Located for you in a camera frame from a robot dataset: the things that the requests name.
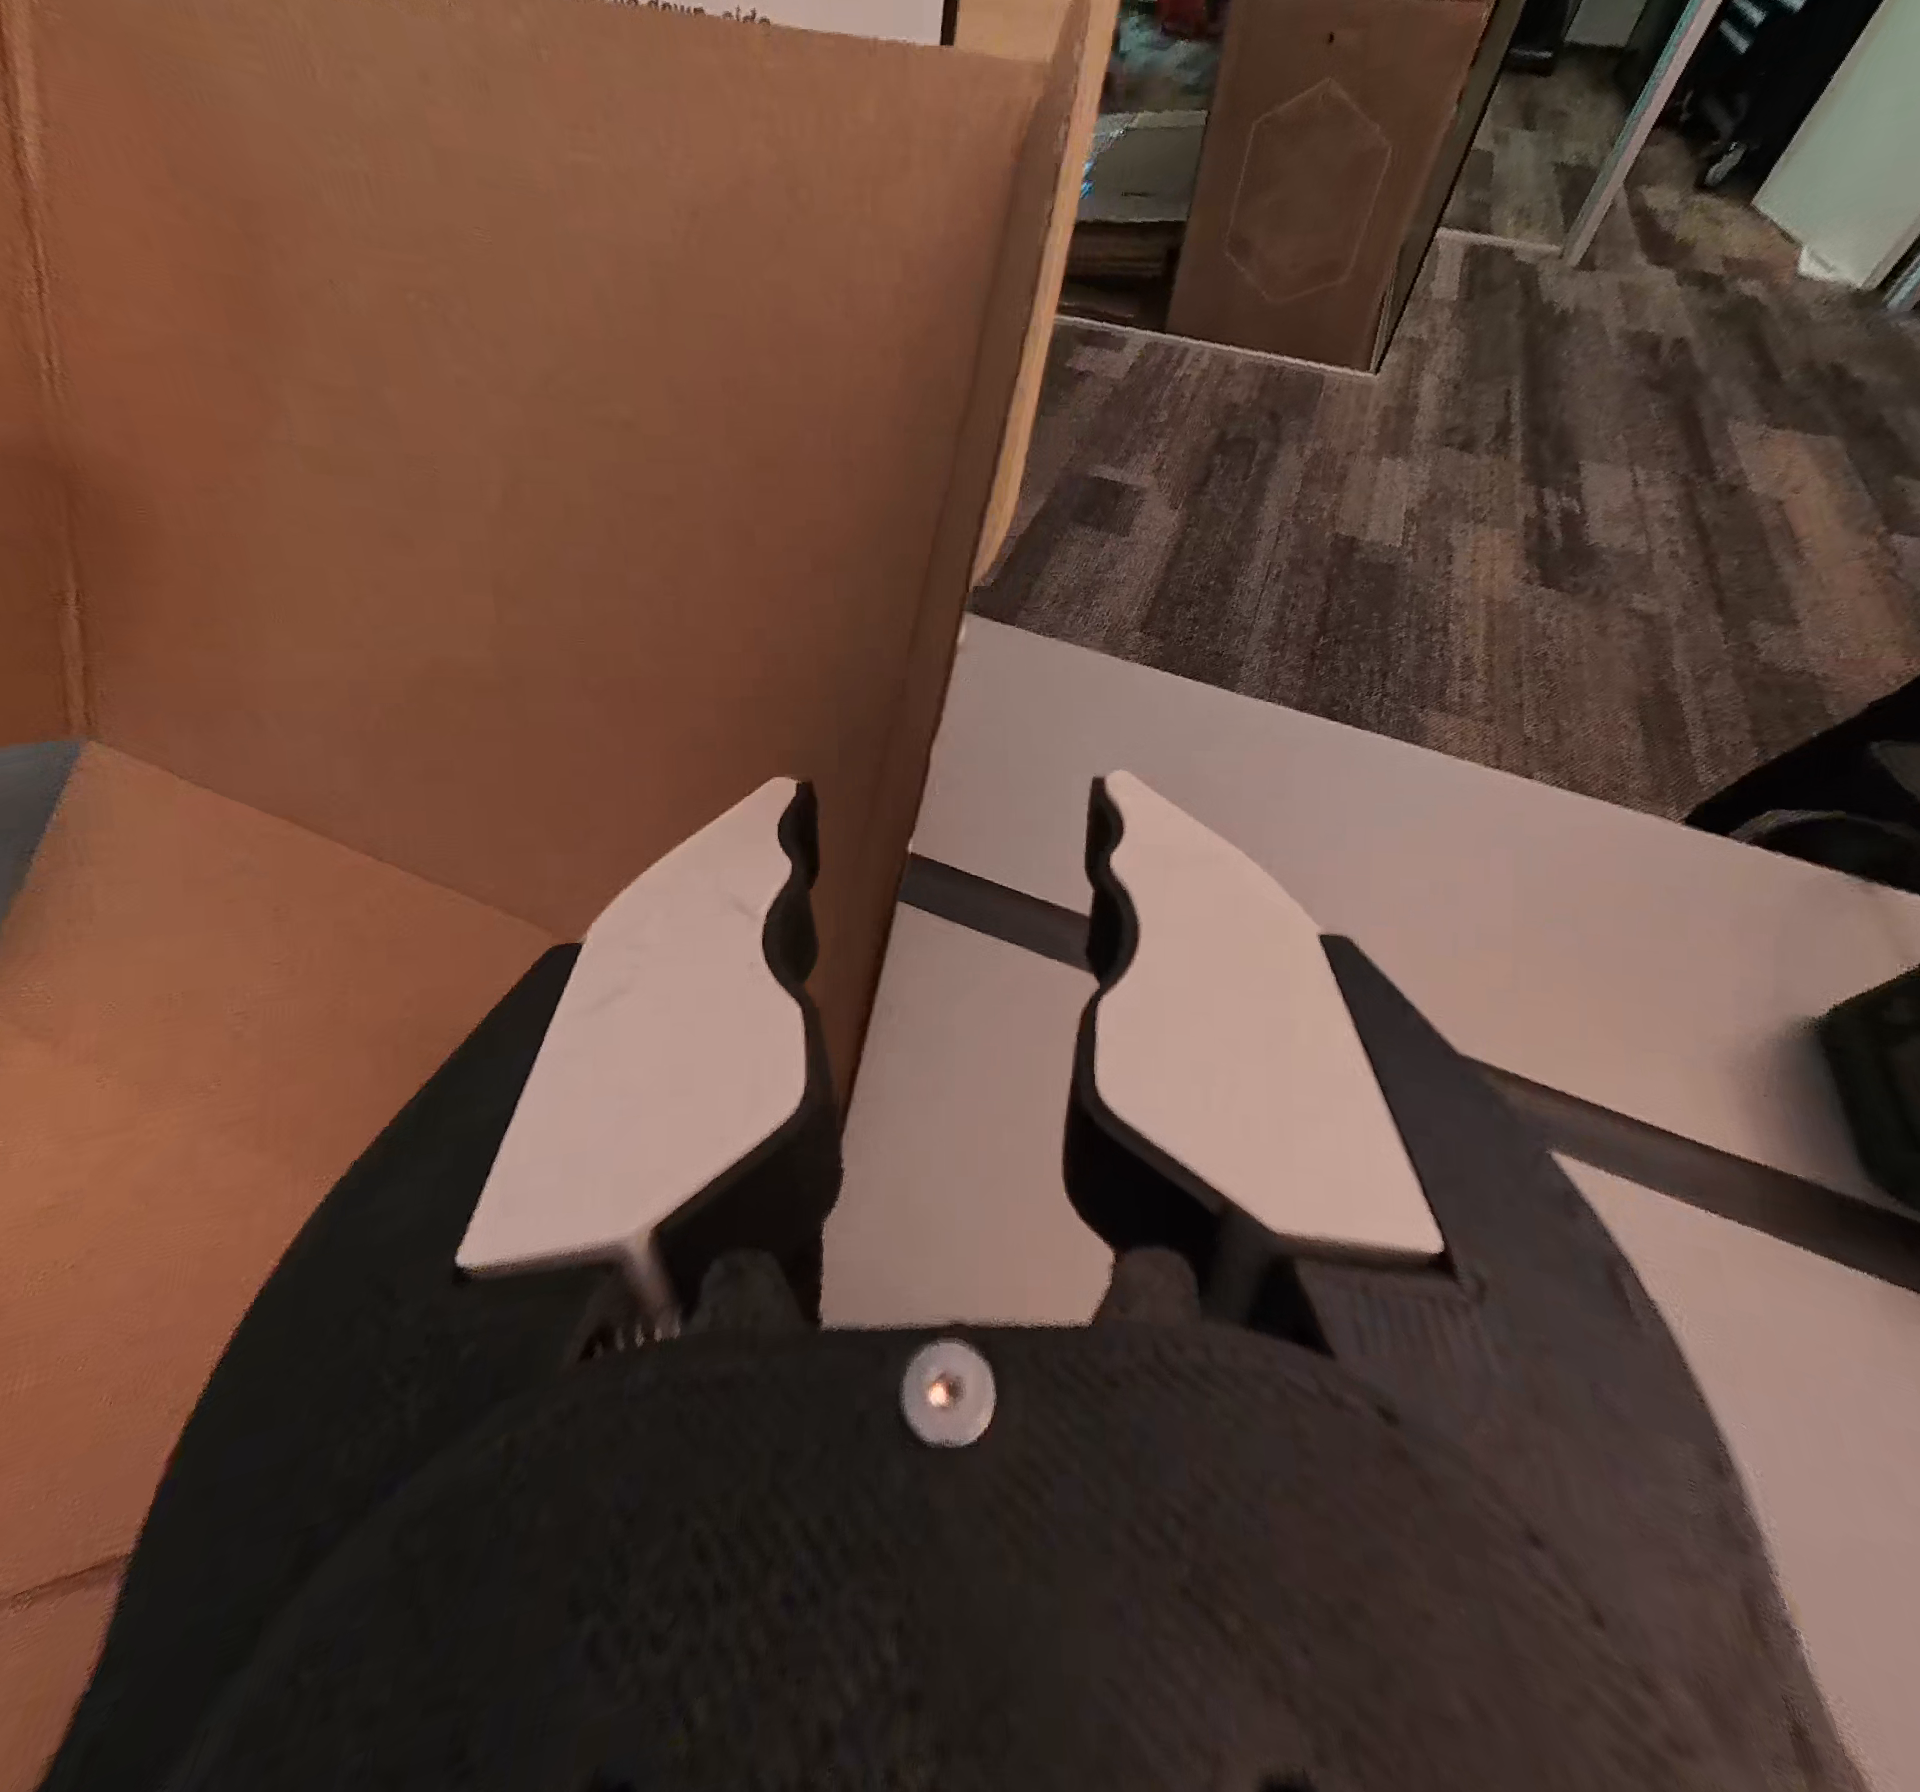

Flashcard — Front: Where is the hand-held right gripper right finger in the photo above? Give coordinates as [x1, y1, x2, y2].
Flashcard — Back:
[1065, 772, 1452, 1322]

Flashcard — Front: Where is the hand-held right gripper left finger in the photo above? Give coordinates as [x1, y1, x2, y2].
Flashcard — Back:
[453, 774, 834, 1342]

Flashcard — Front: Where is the brown cardboard mailer box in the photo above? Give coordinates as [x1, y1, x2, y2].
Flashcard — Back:
[0, 0, 1093, 1792]

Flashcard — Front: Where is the tall cardboard box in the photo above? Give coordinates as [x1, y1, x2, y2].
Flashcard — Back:
[1164, 0, 1580, 374]

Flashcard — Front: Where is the black bag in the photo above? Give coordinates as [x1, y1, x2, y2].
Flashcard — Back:
[1686, 695, 1920, 897]

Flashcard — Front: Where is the flat cardboard sheet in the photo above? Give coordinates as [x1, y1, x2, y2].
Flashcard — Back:
[1069, 108, 1209, 282]

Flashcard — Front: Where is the white cabinet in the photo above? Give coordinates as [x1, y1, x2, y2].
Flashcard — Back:
[1752, 0, 1920, 297]

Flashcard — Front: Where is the black wheeled rack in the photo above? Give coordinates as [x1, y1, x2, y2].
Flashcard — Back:
[1676, 0, 1880, 193]

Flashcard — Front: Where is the white partition post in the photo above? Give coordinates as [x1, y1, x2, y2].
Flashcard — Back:
[1555, 0, 1789, 269]

